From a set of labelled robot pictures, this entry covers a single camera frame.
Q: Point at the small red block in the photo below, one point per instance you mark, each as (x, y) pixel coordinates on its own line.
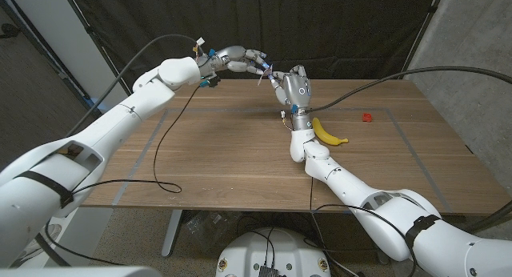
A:
(367, 117)

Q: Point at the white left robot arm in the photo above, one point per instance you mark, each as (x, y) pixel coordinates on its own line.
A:
(120, 117)

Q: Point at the white robot torso dome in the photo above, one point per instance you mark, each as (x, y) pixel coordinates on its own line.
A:
(244, 249)

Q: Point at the clear plastic bag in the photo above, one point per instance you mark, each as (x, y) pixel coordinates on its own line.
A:
(208, 229)

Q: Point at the black backdrop stand pole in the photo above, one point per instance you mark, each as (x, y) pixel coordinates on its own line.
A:
(92, 33)
(422, 33)

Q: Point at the pale blue object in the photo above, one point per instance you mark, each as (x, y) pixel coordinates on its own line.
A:
(97, 103)

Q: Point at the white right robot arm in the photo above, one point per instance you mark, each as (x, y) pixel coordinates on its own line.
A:
(352, 189)

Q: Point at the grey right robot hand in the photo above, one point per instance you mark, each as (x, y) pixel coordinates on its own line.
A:
(298, 89)

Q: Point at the white robot torso rim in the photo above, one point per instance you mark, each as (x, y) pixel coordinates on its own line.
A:
(80, 272)

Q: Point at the white floor device housing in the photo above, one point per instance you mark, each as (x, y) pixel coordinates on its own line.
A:
(42, 245)

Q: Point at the black backdrop curtain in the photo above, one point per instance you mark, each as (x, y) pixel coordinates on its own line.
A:
(320, 29)

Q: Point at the yellow banana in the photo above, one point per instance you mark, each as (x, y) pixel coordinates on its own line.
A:
(326, 136)

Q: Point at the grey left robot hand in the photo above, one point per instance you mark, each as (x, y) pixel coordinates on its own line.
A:
(240, 59)

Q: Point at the grey tape outline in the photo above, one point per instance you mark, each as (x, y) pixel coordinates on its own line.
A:
(240, 108)

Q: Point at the black finned torso module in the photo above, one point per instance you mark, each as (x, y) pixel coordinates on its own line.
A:
(269, 271)

